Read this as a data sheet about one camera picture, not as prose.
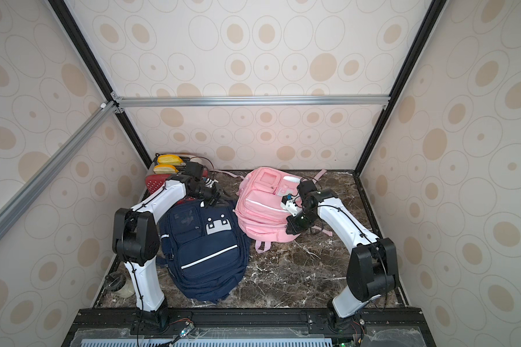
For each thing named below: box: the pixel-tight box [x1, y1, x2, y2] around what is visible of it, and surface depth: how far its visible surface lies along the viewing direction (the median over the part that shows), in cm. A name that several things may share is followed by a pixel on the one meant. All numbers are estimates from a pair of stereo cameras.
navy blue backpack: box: [160, 199, 250, 303], surface depth 87 cm
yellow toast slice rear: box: [157, 153, 184, 165], surface depth 99 cm
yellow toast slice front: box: [153, 164, 179, 175], surface depth 96 cm
